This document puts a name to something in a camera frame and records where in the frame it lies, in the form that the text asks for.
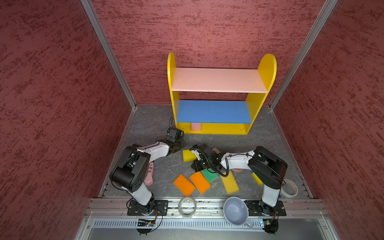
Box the green sponge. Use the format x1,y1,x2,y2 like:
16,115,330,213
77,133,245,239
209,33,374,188
201,169,218,183

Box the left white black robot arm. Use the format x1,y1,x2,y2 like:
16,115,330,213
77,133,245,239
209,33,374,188
110,138,186,215

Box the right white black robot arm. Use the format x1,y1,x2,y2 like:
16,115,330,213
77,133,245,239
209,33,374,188
190,144,288,217

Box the yellow shelf pink blue boards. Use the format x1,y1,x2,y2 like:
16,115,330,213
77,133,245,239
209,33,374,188
167,53,277,135

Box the beige white sponge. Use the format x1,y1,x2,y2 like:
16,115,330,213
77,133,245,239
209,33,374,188
212,148,221,154

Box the small yellow square sponge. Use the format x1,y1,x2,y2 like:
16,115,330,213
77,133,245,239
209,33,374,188
182,150,197,162

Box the orange sponge right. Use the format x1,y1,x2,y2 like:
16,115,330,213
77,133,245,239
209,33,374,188
190,172,211,194

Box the orange sponge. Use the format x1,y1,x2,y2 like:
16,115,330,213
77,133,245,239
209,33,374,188
173,174,196,196
190,172,211,194

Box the long yellow sponge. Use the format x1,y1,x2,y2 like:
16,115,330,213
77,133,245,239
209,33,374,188
220,171,240,195

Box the orange sponge left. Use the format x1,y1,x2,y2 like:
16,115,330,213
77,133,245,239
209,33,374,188
173,174,196,196

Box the yellow sponge far right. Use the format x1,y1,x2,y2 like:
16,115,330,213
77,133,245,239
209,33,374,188
252,173,263,186

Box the clear tape roll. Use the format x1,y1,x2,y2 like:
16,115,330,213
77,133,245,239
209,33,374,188
178,196,197,219

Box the lavender mug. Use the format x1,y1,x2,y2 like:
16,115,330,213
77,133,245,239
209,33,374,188
223,197,254,228

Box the beige masking tape roll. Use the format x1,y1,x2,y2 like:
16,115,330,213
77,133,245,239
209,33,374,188
281,179,299,198

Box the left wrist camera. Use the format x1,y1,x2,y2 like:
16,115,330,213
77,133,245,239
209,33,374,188
166,127,184,143

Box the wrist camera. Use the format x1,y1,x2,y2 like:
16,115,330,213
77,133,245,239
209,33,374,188
166,127,184,143
191,150,201,161

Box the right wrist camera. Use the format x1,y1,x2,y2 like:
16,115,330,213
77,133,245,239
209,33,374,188
191,150,201,161

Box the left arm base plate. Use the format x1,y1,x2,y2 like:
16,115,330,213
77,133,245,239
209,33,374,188
126,199,169,216

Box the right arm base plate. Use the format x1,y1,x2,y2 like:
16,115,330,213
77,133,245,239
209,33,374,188
245,200,287,217

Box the aluminium front rail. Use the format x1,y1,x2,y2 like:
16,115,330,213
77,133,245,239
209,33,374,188
85,198,330,219

